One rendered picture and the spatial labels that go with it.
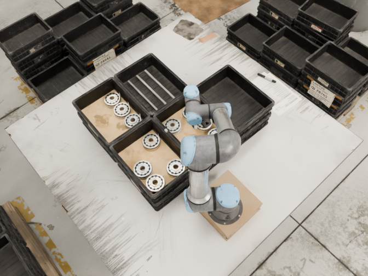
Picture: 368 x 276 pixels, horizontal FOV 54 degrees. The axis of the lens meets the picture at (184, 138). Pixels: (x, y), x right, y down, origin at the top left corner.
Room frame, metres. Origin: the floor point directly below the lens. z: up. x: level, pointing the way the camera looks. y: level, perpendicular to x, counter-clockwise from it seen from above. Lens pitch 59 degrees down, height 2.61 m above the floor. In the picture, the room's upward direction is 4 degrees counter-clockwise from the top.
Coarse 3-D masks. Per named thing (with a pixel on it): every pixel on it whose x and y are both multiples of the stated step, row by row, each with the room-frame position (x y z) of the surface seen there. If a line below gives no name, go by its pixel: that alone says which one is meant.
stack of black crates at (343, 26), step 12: (312, 0) 2.49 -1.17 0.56; (324, 0) 2.47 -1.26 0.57; (336, 0) 2.42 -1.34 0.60; (300, 12) 2.32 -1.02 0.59; (312, 12) 2.41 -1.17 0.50; (324, 12) 2.40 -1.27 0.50; (336, 12) 2.38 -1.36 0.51; (348, 12) 2.31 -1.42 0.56; (300, 24) 2.30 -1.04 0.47; (312, 24) 2.23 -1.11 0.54; (324, 24) 2.16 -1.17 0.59; (336, 24) 2.25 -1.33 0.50; (348, 24) 2.14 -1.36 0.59; (312, 36) 2.21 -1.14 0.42; (324, 36) 2.24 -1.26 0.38; (336, 36) 2.08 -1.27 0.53; (348, 36) 2.22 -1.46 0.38
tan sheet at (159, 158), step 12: (132, 144) 1.04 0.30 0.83; (120, 156) 0.97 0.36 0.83; (132, 156) 0.96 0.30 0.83; (144, 156) 0.96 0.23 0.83; (156, 156) 0.95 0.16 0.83; (168, 156) 0.95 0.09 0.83; (132, 168) 0.89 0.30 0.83; (156, 168) 0.88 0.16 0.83; (144, 180) 0.81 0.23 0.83; (168, 180) 0.80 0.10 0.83
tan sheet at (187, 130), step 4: (176, 112) 1.24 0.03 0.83; (180, 112) 1.24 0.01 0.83; (172, 116) 1.21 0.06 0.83; (176, 116) 1.21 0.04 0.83; (180, 116) 1.21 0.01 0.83; (184, 120) 1.18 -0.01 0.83; (184, 124) 1.15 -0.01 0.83; (188, 124) 1.15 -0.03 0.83; (212, 124) 1.14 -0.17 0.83; (184, 128) 1.12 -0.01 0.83; (188, 128) 1.12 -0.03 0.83; (192, 128) 1.12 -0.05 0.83; (212, 128) 1.11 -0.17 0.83; (180, 132) 1.10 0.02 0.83; (184, 132) 1.10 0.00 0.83; (188, 132) 1.10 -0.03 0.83; (192, 132) 1.09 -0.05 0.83; (196, 132) 1.09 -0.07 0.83; (200, 132) 1.09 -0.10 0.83; (208, 132) 1.09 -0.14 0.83; (176, 136) 1.07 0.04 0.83; (180, 136) 1.07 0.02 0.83; (184, 136) 1.07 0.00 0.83; (180, 140) 1.04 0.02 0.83
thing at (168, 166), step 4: (172, 160) 0.90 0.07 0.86; (176, 160) 0.90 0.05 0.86; (180, 160) 0.90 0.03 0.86; (168, 164) 0.88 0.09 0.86; (180, 164) 0.87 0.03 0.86; (168, 168) 0.86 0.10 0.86; (180, 168) 0.85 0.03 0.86; (184, 168) 0.85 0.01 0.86; (168, 172) 0.83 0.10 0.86; (172, 172) 0.83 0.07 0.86; (176, 172) 0.82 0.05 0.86; (180, 172) 0.83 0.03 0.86
